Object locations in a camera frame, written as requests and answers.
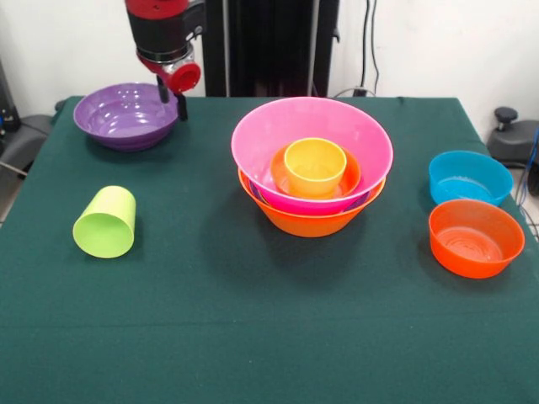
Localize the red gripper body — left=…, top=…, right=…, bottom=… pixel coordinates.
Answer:
left=136, top=48, right=201, bottom=96

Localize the large pink bowl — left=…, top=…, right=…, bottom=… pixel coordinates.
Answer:
left=231, top=97, right=395, bottom=216

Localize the orange cup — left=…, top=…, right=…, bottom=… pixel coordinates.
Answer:
left=283, top=137, right=349, bottom=198

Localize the green cup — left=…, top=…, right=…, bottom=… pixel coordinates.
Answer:
left=72, top=185, right=137, bottom=259

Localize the large orange bowl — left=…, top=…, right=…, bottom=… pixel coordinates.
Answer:
left=237, top=166, right=387, bottom=239

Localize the small red bowl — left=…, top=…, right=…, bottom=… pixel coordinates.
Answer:
left=428, top=199, right=526, bottom=279
left=269, top=145, right=362, bottom=201

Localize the grey floor stand base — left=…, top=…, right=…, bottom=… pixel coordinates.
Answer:
left=0, top=113, right=52, bottom=178
left=488, top=107, right=539, bottom=169

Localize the black equipment case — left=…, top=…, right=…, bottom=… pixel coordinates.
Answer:
left=0, top=58, right=22, bottom=132

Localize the dark green tablecloth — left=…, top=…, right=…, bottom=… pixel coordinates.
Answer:
left=0, top=96, right=539, bottom=404

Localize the small blue bowl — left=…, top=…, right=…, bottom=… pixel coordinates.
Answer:
left=428, top=150, right=515, bottom=207

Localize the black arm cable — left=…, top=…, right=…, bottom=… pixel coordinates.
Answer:
left=360, top=0, right=371, bottom=90
left=369, top=0, right=381, bottom=97

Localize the blue cable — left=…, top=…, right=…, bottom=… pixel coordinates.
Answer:
left=515, top=125, right=539, bottom=237

